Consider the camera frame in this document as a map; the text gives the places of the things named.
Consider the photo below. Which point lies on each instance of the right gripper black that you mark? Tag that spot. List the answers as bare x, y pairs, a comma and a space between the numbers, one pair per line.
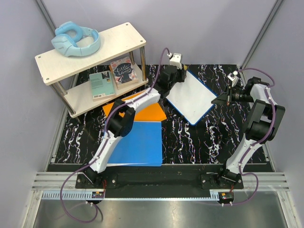
224, 99

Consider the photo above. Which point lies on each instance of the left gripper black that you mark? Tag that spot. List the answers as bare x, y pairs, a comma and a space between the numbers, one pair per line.
181, 73

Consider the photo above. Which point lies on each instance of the blue framed whiteboard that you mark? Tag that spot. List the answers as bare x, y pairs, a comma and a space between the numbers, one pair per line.
191, 98

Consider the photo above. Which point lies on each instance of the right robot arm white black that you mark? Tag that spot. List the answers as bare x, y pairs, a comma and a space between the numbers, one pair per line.
260, 126

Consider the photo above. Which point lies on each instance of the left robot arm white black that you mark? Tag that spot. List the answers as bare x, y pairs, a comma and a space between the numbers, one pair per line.
122, 114

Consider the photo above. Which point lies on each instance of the orange folder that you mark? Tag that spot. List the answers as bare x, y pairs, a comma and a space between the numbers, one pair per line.
152, 113

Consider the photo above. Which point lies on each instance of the Little Women book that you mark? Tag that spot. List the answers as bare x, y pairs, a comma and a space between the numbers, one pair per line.
123, 72

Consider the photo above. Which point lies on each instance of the teal paperback book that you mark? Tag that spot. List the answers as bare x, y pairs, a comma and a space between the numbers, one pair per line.
101, 85

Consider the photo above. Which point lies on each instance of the blue folder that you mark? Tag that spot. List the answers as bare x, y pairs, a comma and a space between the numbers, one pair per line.
141, 147

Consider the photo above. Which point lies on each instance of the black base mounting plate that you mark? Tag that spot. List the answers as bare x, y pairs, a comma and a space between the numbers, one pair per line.
114, 180

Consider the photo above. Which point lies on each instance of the light blue headphones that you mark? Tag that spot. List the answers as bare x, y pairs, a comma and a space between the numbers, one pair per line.
68, 34

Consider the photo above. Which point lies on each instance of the white two tier shelf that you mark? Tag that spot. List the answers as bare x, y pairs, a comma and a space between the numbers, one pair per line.
116, 42

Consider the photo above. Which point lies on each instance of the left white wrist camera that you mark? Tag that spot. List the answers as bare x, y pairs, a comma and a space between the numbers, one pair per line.
175, 60

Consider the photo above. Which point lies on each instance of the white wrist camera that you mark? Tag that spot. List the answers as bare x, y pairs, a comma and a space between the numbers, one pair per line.
175, 60
233, 78

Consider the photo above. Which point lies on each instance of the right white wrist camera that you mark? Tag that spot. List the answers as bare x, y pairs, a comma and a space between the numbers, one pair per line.
233, 78

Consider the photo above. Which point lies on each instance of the aluminium rail frame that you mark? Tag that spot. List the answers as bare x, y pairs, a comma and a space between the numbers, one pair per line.
57, 185

